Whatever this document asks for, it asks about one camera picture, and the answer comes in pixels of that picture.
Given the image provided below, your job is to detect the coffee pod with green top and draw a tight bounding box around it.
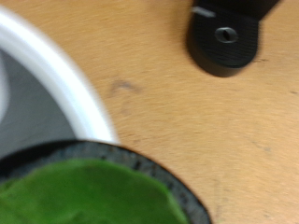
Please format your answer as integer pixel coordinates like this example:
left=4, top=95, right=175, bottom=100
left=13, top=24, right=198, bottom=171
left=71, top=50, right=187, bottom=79
left=0, top=139, right=213, bottom=224

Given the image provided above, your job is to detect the black Keurig coffee machine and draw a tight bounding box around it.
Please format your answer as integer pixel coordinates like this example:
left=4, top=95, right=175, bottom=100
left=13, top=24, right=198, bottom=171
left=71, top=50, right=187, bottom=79
left=186, top=0, right=281, bottom=78

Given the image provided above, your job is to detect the white two-tier turntable rack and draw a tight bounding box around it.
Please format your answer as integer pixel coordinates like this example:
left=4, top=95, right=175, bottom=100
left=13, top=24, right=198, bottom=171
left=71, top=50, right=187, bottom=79
left=0, top=5, right=121, bottom=160

